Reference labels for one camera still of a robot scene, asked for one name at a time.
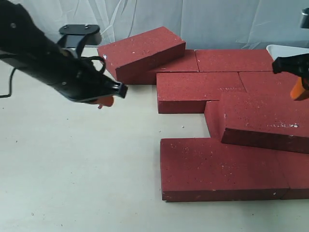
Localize white plastic tray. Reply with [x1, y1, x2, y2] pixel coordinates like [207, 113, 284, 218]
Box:
[266, 44, 309, 60]

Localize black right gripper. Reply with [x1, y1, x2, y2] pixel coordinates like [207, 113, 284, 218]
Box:
[272, 53, 309, 101]

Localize red brick back row left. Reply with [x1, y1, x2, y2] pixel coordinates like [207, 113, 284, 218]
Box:
[122, 49, 199, 85]

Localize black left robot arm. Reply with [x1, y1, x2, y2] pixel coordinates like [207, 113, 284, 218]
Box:
[0, 0, 128, 108]

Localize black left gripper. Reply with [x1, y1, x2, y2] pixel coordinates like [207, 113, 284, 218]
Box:
[14, 41, 128, 109]

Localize red brick second row right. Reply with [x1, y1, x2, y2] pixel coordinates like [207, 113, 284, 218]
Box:
[239, 72, 298, 98]

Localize red brick back row right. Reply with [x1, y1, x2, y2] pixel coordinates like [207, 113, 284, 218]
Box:
[195, 49, 273, 72]

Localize red brick third row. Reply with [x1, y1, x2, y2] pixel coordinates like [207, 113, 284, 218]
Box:
[204, 101, 222, 141]

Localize pale blue backdrop cloth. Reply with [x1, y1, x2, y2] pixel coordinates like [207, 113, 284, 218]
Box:
[21, 0, 309, 49]

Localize large red brick front left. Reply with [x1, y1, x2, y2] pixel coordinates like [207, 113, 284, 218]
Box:
[160, 138, 289, 202]

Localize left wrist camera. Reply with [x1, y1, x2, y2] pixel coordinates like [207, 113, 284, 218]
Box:
[57, 24, 102, 58]

